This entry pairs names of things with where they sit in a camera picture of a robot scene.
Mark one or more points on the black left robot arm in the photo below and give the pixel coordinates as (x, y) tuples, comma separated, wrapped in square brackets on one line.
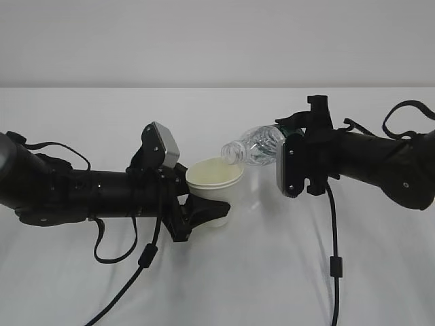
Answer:
[(46, 191)]

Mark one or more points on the clear green-label water bottle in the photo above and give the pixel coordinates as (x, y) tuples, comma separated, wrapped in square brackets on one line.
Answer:
[(258, 146)]

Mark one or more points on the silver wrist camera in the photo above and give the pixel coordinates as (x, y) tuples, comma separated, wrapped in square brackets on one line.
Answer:
[(289, 170), (159, 147)]

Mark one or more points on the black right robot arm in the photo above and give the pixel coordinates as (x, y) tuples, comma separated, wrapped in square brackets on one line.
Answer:
[(400, 165)]

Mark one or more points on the white paper cup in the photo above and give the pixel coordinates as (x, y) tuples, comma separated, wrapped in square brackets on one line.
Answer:
[(214, 179)]

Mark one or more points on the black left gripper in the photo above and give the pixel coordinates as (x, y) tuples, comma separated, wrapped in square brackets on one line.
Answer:
[(163, 192)]

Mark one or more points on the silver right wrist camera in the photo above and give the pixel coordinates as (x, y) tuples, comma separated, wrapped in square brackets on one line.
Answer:
[(289, 170)]

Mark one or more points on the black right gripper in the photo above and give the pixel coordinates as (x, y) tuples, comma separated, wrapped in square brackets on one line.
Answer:
[(318, 137)]

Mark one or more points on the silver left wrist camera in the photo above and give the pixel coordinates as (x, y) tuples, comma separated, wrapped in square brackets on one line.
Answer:
[(159, 147)]

